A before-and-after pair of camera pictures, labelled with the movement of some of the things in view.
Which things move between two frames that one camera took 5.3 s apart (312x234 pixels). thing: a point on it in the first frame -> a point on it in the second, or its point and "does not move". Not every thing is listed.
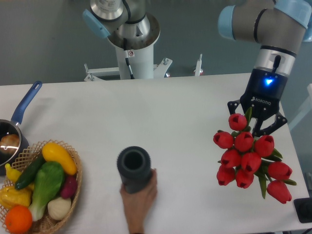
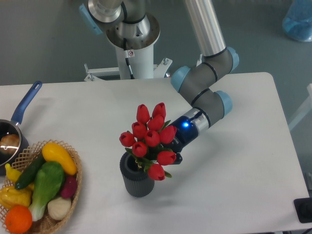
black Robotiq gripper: [263, 96] -> [186, 132]
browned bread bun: [9, 143] does not move
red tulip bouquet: [245, 156] -> [147, 135]
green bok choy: [49, 179] does not move
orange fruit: [18, 220] does not move
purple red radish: [69, 186] does not move
